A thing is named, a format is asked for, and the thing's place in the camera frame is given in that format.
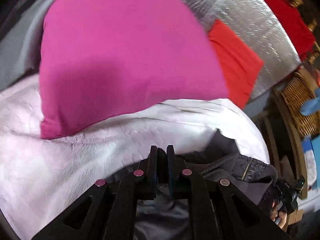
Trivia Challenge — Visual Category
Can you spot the white fleece bed blanket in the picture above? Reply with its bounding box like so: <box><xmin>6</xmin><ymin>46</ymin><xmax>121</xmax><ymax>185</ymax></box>
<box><xmin>1</xmin><ymin>74</ymin><xmax>270</xmax><ymax>239</ymax></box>

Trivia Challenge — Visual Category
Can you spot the wicker basket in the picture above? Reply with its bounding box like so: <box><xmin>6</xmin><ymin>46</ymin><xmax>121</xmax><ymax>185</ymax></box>
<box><xmin>280</xmin><ymin>72</ymin><xmax>319</xmax><ymax>139</ymax></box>

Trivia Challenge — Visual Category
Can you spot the magenta pillow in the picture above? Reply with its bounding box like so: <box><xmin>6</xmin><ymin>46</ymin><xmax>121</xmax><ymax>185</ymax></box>
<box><xmin>39</xmin><ymin>0</ymin><xmax>228</xmax><ymax>139</ymax></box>

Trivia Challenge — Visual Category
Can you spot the silver foil headboard cushion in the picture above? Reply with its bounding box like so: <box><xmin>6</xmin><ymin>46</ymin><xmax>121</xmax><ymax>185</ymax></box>
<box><xmin>182</xmin><ymin>0</ymin><xmax>301</xmax><ymax>99</ymax></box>

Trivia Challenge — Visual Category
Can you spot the wooden shelf unit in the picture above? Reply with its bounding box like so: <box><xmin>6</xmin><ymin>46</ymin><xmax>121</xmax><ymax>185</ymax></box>
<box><xmin>252</xmin><ymin>42</ymin><xmax>320</xmax><ymax>201</ymax></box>

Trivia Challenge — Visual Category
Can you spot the black quilted jacket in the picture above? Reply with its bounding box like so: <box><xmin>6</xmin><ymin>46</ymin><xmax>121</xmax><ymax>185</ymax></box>
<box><xmin>112</xmin><ymin>132</ymin><xmax>277</xmax><ymax>239</ymax></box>

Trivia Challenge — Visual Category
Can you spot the light blue stuffed toy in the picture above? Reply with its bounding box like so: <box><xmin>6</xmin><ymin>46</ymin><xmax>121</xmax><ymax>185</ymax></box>
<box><xmin>300</xmin><ymin>88</ymin><xmax>320</xmax><ymax>116</ymax></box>

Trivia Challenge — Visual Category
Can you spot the red fabric behind headboard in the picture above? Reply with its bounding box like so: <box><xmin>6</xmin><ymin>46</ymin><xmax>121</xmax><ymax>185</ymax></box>
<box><xmin>264</xmin><ymin>0</ymin><xmax>316</xmax><ymax>60</ymax></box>

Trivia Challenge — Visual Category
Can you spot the grey folded blanket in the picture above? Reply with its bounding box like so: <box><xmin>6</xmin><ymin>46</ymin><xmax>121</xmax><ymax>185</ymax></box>
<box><xmin>1</xmin><ymin>0</ymin><xmax>55</xmax><ymax>90</ymax></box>

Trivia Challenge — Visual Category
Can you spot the red pillow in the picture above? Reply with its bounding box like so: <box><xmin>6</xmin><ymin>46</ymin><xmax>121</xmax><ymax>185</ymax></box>
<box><xmin>208</xmin><ymin>20</ymin><xmax>264</xmax><ymax>109</ymax></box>

